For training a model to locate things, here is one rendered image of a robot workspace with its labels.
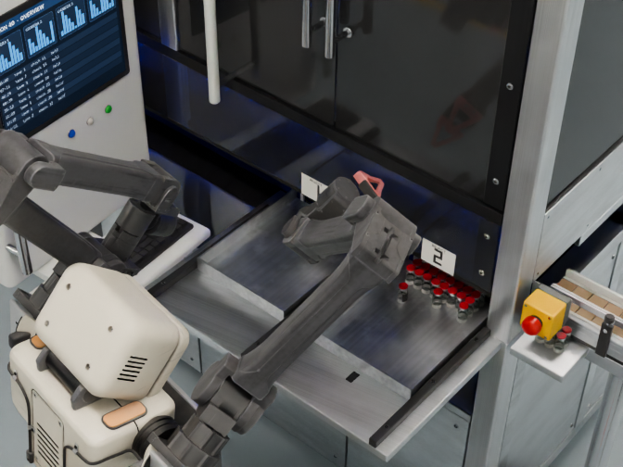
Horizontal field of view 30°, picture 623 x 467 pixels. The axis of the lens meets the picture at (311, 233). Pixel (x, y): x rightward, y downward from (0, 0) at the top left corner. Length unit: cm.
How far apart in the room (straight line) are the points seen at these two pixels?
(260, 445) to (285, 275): 91
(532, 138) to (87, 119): 107
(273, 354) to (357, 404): 58
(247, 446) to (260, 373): 160
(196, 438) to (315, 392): 57
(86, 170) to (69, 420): 40
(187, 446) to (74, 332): 26
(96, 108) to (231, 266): 48
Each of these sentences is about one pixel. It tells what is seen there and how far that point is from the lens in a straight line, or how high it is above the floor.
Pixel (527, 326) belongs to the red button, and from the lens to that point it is 239.
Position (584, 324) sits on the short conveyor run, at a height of 93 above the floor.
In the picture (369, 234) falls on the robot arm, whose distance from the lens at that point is 171.
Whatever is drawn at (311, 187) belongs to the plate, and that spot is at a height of 102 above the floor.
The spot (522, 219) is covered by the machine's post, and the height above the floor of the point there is 123.
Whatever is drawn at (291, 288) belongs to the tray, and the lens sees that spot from 260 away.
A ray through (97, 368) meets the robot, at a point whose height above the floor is 132.
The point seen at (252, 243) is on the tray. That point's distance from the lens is 271.
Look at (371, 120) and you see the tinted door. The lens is 242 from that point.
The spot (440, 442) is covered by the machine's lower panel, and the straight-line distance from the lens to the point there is 288.
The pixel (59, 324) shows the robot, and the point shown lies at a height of 133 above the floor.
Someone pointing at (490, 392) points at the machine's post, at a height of 72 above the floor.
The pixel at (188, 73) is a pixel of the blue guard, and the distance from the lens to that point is 277.
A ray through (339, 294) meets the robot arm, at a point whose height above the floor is 147.
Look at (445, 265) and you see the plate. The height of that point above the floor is 101.
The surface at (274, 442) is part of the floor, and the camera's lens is 343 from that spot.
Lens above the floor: 268
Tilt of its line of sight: 41 degrees down
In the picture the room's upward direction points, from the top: 1 degrees clockwise
